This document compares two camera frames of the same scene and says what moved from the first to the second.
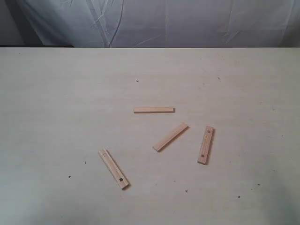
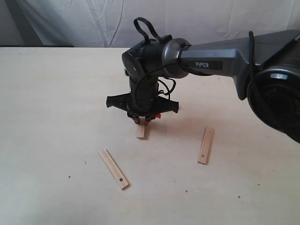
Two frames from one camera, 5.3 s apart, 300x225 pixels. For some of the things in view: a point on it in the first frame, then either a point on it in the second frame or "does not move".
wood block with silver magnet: [119, 175] does not move
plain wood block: [171, 137] → [142, 130]
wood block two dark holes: [206, 145] does not move
